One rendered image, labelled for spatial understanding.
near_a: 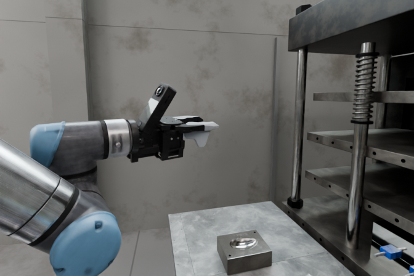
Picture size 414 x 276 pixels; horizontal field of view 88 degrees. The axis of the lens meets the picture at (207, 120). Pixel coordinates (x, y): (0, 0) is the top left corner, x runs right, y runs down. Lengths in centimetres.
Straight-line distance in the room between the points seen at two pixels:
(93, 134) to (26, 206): 16
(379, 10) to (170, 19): 188
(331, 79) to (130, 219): 291
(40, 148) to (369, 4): 117
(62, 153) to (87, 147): 4
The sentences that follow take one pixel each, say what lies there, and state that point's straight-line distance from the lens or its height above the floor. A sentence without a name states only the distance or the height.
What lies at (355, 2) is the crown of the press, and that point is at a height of 192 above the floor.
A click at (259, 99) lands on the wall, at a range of 261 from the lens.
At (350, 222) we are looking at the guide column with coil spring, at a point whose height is 91.
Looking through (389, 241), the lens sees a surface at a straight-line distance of 128.
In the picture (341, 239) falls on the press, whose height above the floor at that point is 78.
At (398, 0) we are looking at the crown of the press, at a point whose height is 186.
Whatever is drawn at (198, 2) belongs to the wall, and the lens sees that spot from 261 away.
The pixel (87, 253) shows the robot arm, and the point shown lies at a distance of 32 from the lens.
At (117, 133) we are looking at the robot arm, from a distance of 43.
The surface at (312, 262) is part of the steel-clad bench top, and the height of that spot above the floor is 80.
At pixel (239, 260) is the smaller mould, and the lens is 105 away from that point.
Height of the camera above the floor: 152
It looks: 7 degrees down
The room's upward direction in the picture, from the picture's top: straight up
